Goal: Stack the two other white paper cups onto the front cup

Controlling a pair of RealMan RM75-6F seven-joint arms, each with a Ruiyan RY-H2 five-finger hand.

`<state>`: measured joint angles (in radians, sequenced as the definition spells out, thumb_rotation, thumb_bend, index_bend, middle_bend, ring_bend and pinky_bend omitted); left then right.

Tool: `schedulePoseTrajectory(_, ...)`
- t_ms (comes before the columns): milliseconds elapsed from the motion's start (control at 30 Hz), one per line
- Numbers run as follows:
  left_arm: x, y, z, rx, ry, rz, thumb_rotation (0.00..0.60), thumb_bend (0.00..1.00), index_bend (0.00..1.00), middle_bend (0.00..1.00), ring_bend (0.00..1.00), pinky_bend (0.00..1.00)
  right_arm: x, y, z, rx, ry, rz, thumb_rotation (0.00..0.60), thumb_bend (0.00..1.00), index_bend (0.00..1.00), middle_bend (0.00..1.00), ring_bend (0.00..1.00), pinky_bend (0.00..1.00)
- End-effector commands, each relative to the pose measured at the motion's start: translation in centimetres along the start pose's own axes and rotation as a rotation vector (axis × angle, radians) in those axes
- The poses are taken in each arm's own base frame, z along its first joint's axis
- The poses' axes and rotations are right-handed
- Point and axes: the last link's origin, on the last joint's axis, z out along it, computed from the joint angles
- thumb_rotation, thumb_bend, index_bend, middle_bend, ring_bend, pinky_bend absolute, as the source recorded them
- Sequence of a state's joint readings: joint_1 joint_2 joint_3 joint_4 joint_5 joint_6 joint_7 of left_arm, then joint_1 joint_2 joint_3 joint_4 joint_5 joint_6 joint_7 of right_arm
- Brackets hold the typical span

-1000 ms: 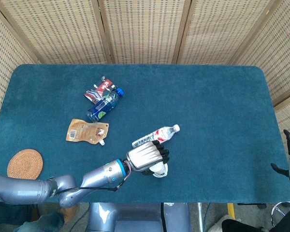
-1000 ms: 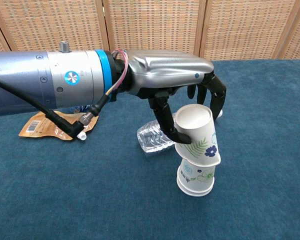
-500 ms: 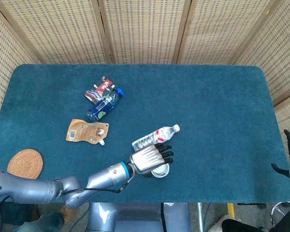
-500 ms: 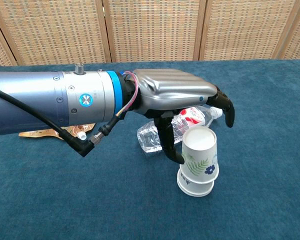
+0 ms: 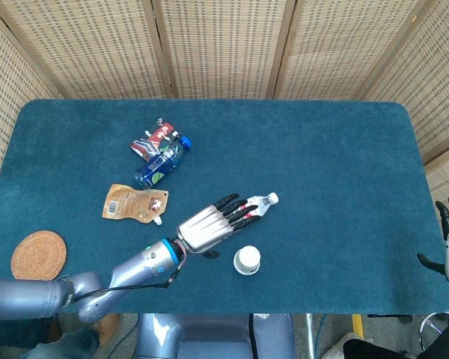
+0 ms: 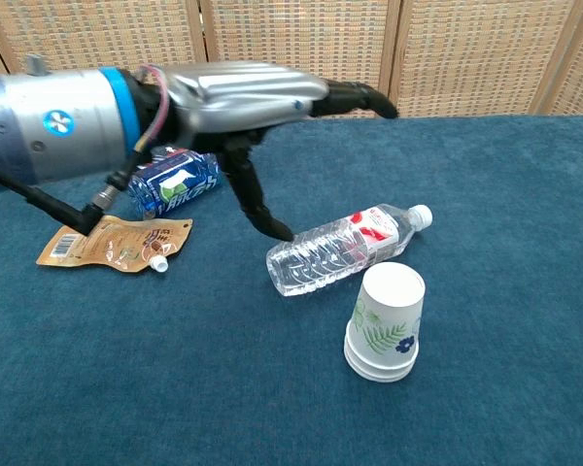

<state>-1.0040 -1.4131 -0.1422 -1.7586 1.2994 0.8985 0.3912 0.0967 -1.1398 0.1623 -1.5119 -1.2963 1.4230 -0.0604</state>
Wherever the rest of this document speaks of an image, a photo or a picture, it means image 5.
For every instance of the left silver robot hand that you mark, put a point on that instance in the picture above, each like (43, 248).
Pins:
(204, 230)

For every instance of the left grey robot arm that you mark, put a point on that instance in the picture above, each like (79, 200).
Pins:
(142, 265)

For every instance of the clear red-label water bottle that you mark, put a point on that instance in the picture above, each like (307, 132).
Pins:
(263, 203)

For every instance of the chrome stool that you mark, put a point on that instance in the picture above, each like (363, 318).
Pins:
(434, 329)

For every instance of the brown spout pouch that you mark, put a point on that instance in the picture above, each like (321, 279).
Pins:
(131, 203)

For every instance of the blue-label drink bottle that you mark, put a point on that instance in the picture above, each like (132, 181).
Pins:
(161, 162)

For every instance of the red snack packet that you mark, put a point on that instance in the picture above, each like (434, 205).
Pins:
(151, 140)

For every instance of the grey robot torso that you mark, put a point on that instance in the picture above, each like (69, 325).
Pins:
(209, 336)

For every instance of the black trouser leg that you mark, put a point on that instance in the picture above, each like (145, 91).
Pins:
(374, 349)

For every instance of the brown shoe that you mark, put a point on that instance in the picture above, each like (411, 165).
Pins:
(110, 323)

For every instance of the blue felt table cover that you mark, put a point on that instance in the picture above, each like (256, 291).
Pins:
(322, 168)

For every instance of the white shoe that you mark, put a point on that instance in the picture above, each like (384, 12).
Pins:
(336, 346)

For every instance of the white table leg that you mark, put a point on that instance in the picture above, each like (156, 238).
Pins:
(310, 336)

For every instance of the round woven rattan coaster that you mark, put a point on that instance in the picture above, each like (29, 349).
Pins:
(39, 256)

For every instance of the blue jeans leg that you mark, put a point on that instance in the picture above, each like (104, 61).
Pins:
(60, 348)

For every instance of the bamboo folding screen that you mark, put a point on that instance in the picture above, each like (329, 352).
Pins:
(224, 45)

